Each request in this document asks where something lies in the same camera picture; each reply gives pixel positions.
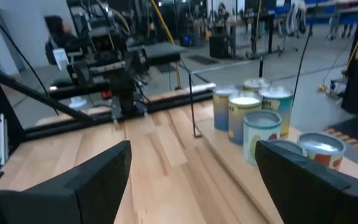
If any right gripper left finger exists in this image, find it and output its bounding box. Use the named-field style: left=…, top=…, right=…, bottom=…
left=0, top=139, right=132, bottom=224

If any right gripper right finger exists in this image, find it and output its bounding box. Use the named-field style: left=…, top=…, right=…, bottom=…
left=254, top=139, right=358, bottom=224

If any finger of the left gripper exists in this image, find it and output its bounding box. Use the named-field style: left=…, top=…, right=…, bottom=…
left=124, top=49, right=150, bottom=77
left=66, top=61, right=90, bottom=86

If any short diced tomatoes can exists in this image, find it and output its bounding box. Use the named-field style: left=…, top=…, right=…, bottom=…
left=296, top=132, right=347, bottom=171

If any short green peas can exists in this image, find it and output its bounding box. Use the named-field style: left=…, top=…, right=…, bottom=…
left=267, top=139, right=307, bottom=158

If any white mixed vegetables can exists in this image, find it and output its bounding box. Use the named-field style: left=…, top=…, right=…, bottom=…
left=242, top=109, right=283, bottom=166

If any tall blue carrots can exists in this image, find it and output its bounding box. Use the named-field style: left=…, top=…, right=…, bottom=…
left=258, top=86, right=294, bottom=139

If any tall blue peas can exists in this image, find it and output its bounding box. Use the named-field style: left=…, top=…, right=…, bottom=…
left=212, top=86, right=241, bottom=131

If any tall peaches can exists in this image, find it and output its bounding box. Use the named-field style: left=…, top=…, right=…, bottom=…
left=227, top=95, right=263, bottom=146

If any tall can silver lid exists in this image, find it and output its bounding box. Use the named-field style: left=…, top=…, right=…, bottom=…
left=242, top=77, right=270, bottom=94

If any white sheet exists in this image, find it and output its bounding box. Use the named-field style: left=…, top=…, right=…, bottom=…
left=52, top=48, right=70, bottom=71

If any person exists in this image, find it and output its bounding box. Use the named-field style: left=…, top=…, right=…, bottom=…
left=44, top=14, right=82, bottom=65

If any black bin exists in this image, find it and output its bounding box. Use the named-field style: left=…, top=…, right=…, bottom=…
left=209, top=33, right=230, bottom=59

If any yellow diagonal hose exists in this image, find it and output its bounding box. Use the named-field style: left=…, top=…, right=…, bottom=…
left=149, top=0, right=182, bottom=90

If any thin black cable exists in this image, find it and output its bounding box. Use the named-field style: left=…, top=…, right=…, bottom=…
left=0, top=0, right=60, bottom=115

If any black hanging cable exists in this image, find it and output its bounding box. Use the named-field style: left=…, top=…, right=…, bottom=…
left=290, top=0, right=315, bottom=102

